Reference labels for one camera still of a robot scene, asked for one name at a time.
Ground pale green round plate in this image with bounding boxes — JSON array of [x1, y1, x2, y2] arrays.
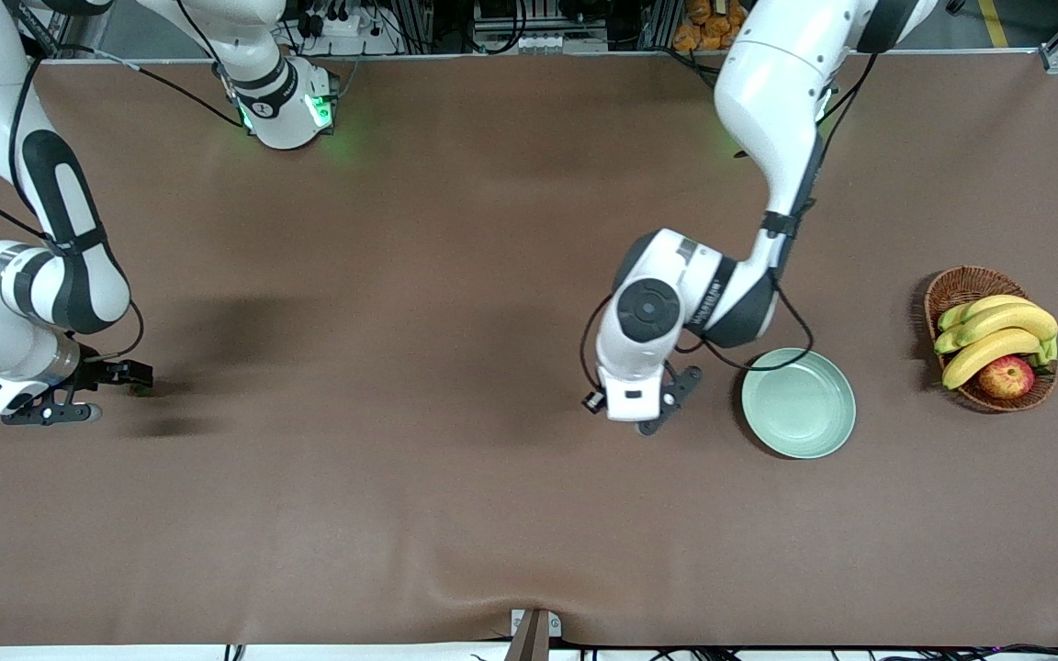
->
[[741, 347, 857, 460]]

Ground brown table cloth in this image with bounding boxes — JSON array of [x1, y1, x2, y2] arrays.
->
[[0, 50, 1058, 648]]

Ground grey metal bar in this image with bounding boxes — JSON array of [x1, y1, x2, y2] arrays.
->
[[503, 611, 551, 661]]

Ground brown wicker basket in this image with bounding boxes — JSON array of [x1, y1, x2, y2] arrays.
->
[[924, 266, 1058, 413]]

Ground bag of orange buns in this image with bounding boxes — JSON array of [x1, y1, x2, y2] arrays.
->
[[673, 0, 750, 52]]

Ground yellow green banana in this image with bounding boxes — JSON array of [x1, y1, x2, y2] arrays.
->
[[941, 328, 1044, 390], [938, 295, 1040, 331], [934, 303, 1058, 355]]

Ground white power strip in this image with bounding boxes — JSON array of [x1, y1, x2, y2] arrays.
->
[[295, 7, 401, 56]]

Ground red yellow apple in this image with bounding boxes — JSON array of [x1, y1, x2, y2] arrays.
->
[[978, 355, 1036, 399]]

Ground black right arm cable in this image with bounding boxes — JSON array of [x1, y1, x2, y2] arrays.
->
[[0, 0, 250, 364]]

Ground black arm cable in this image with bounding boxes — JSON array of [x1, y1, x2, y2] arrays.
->
[[580, 50, 879, 396], [0, 0, 250, 364]]

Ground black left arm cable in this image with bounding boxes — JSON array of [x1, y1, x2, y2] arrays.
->
[[580, 50, 879, 396]]

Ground white table edge bracket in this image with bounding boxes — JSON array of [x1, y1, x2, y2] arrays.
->
[[510, 609, 562, 638]]

